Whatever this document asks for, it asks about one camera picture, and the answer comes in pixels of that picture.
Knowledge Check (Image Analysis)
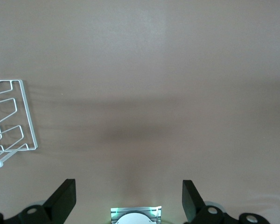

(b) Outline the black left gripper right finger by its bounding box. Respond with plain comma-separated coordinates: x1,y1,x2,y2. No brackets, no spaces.
182,179,270,224

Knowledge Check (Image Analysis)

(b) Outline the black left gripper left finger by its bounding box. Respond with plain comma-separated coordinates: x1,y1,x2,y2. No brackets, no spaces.
0,178,77,224

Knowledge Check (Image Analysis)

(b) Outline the white wire cup rack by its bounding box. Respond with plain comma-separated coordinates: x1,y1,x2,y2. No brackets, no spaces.
0,79,38,173

